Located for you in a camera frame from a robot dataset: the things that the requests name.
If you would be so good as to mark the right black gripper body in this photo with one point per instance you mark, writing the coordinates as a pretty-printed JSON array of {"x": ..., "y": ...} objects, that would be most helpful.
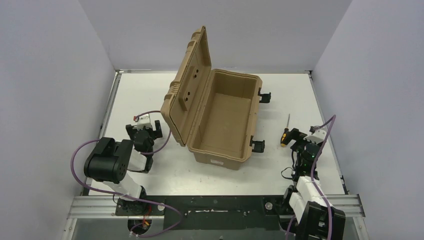
[{"x": 301, "y": 138}]

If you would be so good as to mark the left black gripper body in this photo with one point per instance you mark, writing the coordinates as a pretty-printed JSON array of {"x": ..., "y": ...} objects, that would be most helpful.
[{"x": 143, "y": 131}]

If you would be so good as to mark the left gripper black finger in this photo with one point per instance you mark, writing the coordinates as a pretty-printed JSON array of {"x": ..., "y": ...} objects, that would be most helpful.
[
  {"x": 131, "y": 130},
  {"x": 158, "y": 129}
]

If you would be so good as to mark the yellow black handled screwdriver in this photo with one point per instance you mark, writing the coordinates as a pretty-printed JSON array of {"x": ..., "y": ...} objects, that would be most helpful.
[{"x": 285, "y": 132}]

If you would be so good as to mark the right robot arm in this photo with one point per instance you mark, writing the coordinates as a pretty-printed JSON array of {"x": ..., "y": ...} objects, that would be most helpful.
[{"x": 314, "y": 215}]

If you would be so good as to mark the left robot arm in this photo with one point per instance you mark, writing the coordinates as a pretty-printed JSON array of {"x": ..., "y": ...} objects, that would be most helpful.
[{"x": 111, "y": 161}]

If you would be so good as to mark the tan plastic toolbox bin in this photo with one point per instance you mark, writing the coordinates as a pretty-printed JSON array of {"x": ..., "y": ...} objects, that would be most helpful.
[{"x": 226, "y": 119}]

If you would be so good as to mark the tan toolbox lid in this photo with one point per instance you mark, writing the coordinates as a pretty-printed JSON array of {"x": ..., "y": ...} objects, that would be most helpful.
[{"x": 182, "y": 100}]

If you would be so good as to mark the black lower toolbox latch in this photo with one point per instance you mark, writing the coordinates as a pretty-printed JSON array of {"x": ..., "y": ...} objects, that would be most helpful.
[{"x": 257, "y": 146}]

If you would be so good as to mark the black toolbox latch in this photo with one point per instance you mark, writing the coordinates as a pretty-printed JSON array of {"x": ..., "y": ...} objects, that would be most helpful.
[
  {"x": 257, "y": 146},
  {"x": 265, "y": 98}
]

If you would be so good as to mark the black upper toolbox latch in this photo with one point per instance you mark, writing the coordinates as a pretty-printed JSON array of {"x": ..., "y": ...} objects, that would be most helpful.
[{"x": 265, "y": 98}]

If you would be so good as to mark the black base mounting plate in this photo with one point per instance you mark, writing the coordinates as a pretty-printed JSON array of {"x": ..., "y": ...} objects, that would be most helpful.
[{"x": 211, "y": 212}]

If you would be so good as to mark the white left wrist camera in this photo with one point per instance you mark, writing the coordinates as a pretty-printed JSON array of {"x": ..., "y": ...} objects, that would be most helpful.
[{"x": 143, "y": 122}]

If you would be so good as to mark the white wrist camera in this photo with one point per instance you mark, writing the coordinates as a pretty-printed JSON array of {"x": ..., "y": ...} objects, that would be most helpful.
[
  {"x": 317, "y": 135},
  {"x": 143, "y": 122}
]

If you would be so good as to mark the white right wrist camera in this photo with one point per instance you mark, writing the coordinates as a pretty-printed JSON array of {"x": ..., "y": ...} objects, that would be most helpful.
[{"x": 317, "y": 135}]

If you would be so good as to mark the aluminium front frame rail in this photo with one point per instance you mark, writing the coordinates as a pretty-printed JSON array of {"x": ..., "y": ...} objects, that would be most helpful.
[{"x": 103, "y": 207}]

